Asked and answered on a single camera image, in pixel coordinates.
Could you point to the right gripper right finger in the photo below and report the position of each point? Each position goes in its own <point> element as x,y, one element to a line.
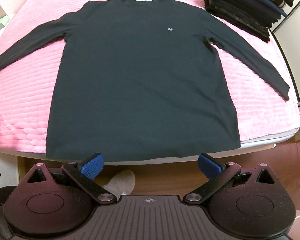
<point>218,174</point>

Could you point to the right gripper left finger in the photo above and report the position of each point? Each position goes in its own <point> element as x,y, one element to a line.
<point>83,174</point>

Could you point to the dark green long-sleeve sweater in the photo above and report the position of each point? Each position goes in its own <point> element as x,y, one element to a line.
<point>142,79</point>

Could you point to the stack of folded dark clothes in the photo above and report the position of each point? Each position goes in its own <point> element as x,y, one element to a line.
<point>255,17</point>

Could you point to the grey slipper foot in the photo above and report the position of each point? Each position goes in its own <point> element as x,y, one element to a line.
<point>122,183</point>

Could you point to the pink ribbed bed blanket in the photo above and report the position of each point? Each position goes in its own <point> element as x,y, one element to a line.
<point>26,86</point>

